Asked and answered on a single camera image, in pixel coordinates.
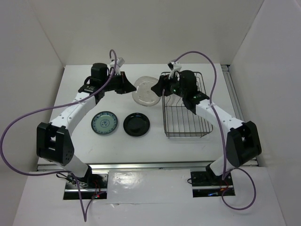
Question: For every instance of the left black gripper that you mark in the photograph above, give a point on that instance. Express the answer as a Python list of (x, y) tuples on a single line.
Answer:
[(124, 85)]

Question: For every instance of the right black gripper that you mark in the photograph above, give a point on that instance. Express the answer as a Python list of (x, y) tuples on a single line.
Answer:
[(163, 83)]

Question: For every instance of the clear square glass plate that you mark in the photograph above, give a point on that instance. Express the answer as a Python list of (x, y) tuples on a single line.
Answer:
[(144, 95)]

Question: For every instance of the clear textured glass plate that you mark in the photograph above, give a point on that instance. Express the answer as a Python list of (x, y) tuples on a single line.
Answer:
[(172, 102)]

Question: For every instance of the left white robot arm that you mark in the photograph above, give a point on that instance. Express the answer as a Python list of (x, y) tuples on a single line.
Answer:
[(54, 142)]

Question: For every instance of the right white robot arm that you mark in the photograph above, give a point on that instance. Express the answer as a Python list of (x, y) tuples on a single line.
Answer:
[(240, 140)]

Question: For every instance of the black glossy plate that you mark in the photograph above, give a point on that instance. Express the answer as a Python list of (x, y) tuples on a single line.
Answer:
[(136, 124)]

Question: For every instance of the blue white patterned plate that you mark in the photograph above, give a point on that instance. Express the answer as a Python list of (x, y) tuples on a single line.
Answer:
[(104, 123)]

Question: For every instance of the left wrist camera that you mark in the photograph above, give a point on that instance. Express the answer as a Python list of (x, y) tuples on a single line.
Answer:
[(117, 64)]

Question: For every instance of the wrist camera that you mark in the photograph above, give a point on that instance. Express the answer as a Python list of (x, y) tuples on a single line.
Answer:
[(175, 67), (117, 64)]

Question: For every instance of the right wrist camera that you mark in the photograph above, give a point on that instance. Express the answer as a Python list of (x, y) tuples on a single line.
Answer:
[(175, 67)]

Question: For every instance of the metal wire dish rack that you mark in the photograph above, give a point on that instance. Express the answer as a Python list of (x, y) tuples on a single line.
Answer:
[(184, 124)]

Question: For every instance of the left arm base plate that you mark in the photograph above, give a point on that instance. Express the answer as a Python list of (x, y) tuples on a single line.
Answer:
[(98, 188)]

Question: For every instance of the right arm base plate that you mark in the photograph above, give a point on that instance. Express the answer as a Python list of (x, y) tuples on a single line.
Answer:
[(203, 186)]

